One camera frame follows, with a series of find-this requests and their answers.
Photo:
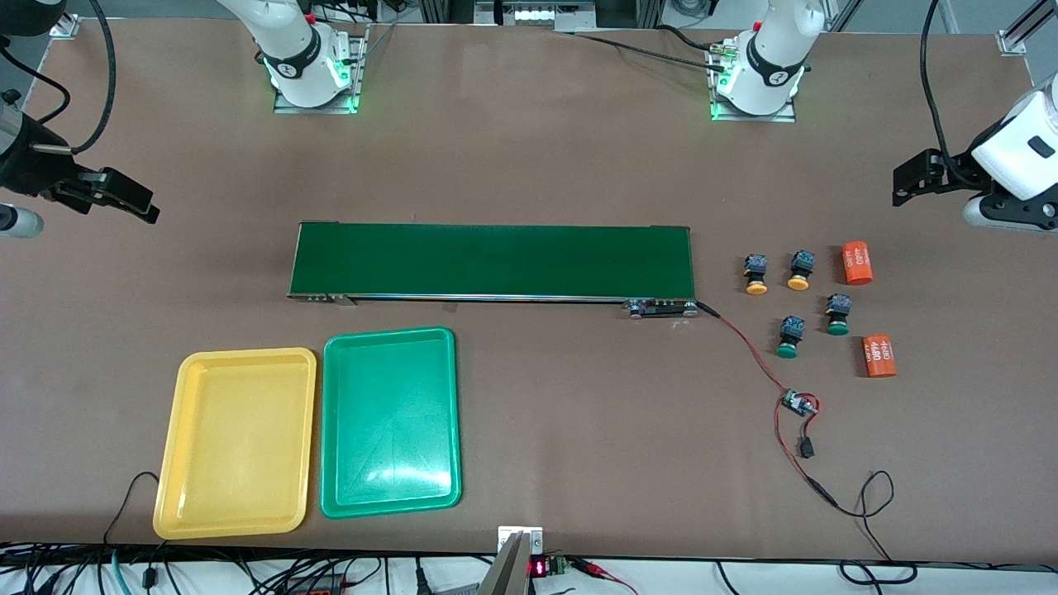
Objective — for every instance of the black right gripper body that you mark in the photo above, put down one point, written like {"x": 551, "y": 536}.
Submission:
{"x": 25, "y": 165}

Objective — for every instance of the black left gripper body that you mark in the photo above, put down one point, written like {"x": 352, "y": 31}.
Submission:
{"x": 952, "y": 168}

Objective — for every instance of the orange cylinder with white print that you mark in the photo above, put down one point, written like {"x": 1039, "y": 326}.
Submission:
{"x": 879, "y": 355}
{"x": 857, "y": 263}

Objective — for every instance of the yellow push button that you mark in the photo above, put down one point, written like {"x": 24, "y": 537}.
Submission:
{"x": 756, "y": 288}
{"x": 800, "y": 268}

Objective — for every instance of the green push button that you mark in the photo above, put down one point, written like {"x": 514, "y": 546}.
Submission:
{"x": 838, "y": 318}
{"x": 789, "y": 335}

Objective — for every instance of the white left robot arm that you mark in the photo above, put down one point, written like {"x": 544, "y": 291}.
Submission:
{"x": 769, "y": 58}

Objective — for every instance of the small controller circuit board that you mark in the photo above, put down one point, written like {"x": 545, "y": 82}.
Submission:
{"x": 798, "y": 403}

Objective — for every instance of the yellow plastic tray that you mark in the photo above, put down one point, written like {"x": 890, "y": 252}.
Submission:
{"x": 235, "y": 446}

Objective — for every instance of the green plastic tray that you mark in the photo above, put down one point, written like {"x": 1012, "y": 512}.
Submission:
{"x": 388, "y": 421}

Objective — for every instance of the green belt conveyor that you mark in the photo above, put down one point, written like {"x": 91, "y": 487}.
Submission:
{"x": 496, "y": 260}

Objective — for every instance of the grey equipment box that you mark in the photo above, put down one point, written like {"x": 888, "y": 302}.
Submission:
{"x": 537, "y": 15}

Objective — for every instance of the red clip lead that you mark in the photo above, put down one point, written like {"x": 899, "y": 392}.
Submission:
{"x": 591, "y": 567}

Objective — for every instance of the red digit display module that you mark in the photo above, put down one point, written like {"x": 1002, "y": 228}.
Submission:
{"x": 541, "y": 568}

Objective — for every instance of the aluminium corner bracket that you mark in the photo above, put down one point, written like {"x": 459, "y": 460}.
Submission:
{"x": 70, "y": 29}
{"x": 1012, "y": 41}

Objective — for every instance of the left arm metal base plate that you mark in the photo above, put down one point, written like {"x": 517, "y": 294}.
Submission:
{"x": 752, "y": 117}

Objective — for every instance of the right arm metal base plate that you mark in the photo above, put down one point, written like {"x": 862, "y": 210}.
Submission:
{"x": 359, "y": 66}

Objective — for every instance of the black inline switch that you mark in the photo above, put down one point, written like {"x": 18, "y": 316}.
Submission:
{"x": 807, "y": 449}

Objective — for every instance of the aluminium camera mount bar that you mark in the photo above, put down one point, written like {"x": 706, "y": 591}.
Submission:
{"x": 511, "y": 562}

